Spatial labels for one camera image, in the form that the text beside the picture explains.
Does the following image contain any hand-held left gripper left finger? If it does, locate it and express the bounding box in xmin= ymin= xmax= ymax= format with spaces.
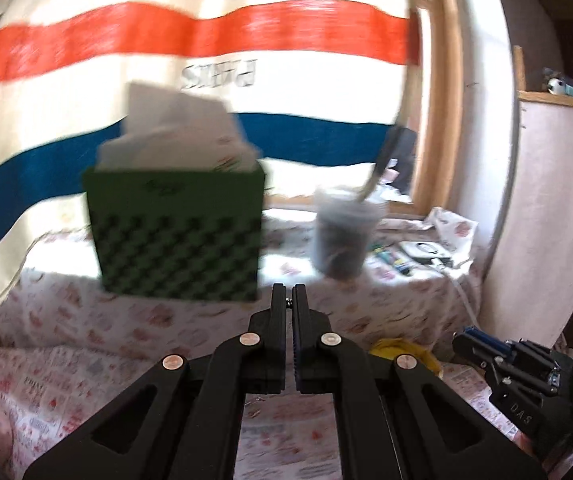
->
xmin=24 ymin=284 xmax=287 ymax=480

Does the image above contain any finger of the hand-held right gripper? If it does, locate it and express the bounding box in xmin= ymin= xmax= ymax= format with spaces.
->
xmin=452 ymin=327 xmax=517 ymax=376

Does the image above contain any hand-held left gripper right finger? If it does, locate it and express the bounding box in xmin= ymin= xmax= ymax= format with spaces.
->
xmin=292 ymin=284 xmax=547 ymax=480

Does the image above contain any hexagonal jewelry box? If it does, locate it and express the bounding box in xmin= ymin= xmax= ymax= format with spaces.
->
xmin=369 ymin=338 xmax=443 ymax=378

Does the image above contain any white charger puck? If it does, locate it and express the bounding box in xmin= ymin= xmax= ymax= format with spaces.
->
xmin=399 ymin=240 xmax=454 ymax=267

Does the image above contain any clear plastic container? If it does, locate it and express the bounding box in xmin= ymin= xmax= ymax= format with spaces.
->
xmin=312 ymin=185 xmax=389 ymax=281

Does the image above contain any green checkered tissue box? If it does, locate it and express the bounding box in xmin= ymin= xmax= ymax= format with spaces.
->
xmin=82 ymin=162 xmax=267 ymax=303

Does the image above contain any pale wooden panel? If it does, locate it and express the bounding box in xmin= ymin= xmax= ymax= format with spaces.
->
xmin=486 ymin=92 xmax=573 ymax=346

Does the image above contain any bear printed cloth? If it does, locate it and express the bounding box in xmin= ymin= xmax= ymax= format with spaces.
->
xmin=0 ymin=207 xmax=487 ymax=366

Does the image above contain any white tissue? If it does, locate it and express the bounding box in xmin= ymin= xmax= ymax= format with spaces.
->
xmin=99 ymin=81 xmax=261 ymax=173

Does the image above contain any printed tablecloth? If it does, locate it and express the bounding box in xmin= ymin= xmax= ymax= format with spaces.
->
xmin=0 ymin=345 xmax=517 ymax=480

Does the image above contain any wooden shelf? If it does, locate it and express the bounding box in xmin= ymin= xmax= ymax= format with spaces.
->
xmin=513 ymin=45 xmax=573 ymax=106

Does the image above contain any teal toy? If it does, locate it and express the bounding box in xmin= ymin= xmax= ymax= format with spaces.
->
xmin=543 ymin=67 xmax=573 ymax=101

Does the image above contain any striped curtain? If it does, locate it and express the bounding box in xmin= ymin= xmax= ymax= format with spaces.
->
xmin=0 ymin=0 xmax=422 ymax=311

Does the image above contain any white cable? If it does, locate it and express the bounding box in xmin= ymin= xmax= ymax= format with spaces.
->
xmin=431 ymin=259 xmax=482 ymax=321

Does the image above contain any wooden window frame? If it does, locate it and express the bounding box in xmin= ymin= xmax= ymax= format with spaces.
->
xmin=261 ymin=0 xmax=467 ymax=216

